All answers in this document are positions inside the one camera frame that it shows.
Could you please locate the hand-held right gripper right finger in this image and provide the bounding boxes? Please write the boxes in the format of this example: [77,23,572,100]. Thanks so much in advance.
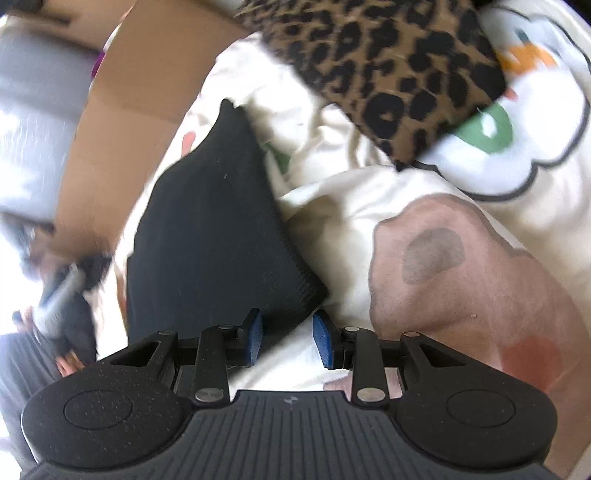
[312,309,472,408]

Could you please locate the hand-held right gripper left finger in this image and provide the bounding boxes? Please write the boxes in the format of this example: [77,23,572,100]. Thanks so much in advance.
[108,308,264,408]

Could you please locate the cream bear print blanket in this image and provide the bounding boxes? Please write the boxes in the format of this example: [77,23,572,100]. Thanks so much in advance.
[92,0,591,480]

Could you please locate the person's left hand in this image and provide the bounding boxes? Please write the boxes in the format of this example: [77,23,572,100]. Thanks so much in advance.
[54,348,89,376]

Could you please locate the folded cardboard sheet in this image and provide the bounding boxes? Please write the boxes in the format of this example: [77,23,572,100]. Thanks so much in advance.
[28,0,252,259]

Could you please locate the black shorts bear print panels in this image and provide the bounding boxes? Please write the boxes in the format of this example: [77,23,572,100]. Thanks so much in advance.
[124,98,329,365]

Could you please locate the leopard print garment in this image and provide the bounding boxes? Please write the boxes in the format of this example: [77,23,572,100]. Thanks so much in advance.
[233,0,509,172]

